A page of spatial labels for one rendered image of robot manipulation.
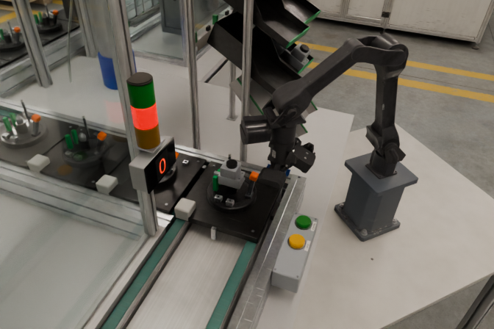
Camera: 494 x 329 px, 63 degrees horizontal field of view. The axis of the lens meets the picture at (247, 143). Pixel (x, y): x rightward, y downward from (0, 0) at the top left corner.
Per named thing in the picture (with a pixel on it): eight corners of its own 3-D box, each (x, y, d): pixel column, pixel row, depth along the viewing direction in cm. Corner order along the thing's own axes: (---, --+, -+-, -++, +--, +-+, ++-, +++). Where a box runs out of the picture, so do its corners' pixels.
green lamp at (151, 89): (160, 98, 82) (157, 77, 79) (147, 111, 78) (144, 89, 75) (139, 94, 83) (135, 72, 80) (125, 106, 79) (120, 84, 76)
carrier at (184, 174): (206, 164, 129) (205, 132, 121) (170, 216, 111) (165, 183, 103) (141, 146, 135) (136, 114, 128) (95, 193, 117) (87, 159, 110)
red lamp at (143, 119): (162, 119, 85) (160, 99, 82) (150, 132, 81) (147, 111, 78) (142, 114, 86) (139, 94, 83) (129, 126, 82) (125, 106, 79)
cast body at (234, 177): (245, 179, 113) (245, 160, 109) (239, 189, 109) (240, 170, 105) (217, 172, 115) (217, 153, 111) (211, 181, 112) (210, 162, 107)
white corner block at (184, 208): (197, 211, 113) (196, 200, 110) (189, 222, 109) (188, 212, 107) (181, 206, 114) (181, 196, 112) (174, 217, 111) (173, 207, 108)
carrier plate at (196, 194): (283, 185, 122) (284, 179, 121) (257, 244, 104) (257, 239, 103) (211, 165, 129) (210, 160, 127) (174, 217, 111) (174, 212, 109)
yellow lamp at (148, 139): (165, 138, 88) (162, 120, 85) (153, 151, 84) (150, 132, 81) (145, 133, 89) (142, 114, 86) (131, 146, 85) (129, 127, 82)
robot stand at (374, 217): (400, 227, 122) (419, 178, 110) (361, 242, 117) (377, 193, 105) (370, 195, 133) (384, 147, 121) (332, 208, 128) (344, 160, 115)
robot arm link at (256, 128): (290, 87, 93) (240, 92, 91) (301, 106, 87) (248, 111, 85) (285, 127, 100) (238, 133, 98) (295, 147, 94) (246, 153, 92)
